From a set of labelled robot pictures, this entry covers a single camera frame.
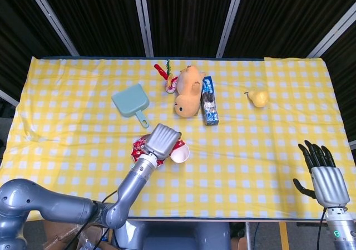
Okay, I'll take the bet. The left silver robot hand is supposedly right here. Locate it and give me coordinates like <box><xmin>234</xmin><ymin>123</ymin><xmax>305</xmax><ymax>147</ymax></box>
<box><xmin>145</xmin><ymin>123</ymin><xmax>184</xmax><ymax>160</ymax></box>

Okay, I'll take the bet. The yellow checkered tablecloth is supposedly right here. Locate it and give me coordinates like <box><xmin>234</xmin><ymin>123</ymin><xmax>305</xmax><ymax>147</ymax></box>
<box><xmin>0</xmin><ymin>56</ymin><xmax>356</xmax><ymax>223</ymax></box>

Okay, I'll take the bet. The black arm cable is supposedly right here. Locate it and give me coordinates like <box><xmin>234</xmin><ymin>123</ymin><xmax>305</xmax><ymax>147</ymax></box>
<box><xmin>75</xmin><ymin>190</ymin><xmax>119</xmax><ymax>250</ymax></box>
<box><xmin>315</xmin><ymin>208</ymin><xmax>328</xmax><ymax>250</ymax></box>

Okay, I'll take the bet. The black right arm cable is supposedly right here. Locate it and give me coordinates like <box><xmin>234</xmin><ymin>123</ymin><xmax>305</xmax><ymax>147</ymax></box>
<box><xmin>315</xmin><ymin>208</ymin><xmax>328</xmax><ymax>250</ymax></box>

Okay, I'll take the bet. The black pleated curtain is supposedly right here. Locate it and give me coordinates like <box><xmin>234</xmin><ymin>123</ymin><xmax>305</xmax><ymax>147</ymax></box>
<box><xmin>0</xmin><ymin>0</ymin><xmax>356</xmax><ymax>150</ymax></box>

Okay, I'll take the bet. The grey robot torso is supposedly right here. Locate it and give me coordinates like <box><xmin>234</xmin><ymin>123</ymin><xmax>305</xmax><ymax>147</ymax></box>
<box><xmin>113</xmin><ymin>219</ymin><xmax>231</xmax><ymax>250</ymax></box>

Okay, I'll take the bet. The orange plush toy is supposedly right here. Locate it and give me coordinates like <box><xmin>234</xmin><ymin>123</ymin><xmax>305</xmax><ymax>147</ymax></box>
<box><xmin>174</xmin><ymin>65</ymin><xmax>206</xmax><ymax>119</ymax></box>

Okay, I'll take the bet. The blue cookie box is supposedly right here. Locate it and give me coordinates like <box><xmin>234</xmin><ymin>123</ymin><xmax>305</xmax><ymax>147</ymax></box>
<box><xmin>200</xmin><ymin>76</ymin><xmax>220</xmax><ymax>126</ymax></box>

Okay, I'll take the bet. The metal table leg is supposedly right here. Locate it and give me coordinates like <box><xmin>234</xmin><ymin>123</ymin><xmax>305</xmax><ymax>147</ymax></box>
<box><xmin>244</xmin><ymin>222</ymin><xmax>253</xmax><ymax>250</ymax></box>

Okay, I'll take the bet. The brown cardboard box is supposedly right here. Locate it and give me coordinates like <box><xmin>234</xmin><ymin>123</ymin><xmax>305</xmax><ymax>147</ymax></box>
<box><xmin>41</xmin><ymin>219</ymin><xmax>117</xmax><ymax>250</ymax></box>

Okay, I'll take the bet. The yellow pear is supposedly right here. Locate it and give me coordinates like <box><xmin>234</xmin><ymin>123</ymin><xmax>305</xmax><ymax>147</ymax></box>
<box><xmin>244</xmin><ymin>88</ymin><xmax>270</xmax><ymax>109</ymax></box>

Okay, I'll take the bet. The teal plastic dustpan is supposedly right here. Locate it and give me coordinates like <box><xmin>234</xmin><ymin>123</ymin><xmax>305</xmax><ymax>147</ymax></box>
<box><xmin>111</xmin><ymin>83</ymin><xmax>151</xmax><ymax>129</ymax></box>

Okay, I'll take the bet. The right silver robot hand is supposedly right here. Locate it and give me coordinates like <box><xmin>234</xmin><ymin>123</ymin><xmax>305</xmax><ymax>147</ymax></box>
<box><xmin>292</xmin><ymin>140</ymin><xmax>350</xmax><ymax>208</ymax></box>

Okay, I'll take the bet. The colourful feather shuttlecock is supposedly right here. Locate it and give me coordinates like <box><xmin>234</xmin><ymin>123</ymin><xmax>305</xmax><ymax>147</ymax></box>
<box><xmin>154</xmin><ymin>59</ymin><xmax>179</xmax><ymax>94</ymax></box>

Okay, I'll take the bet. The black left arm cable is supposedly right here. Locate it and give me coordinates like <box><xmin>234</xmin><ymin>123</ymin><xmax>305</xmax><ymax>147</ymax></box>
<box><xmin>75</xmin><ymin>190</ymin><xmax>119</xmax><ymax>250</ymax></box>

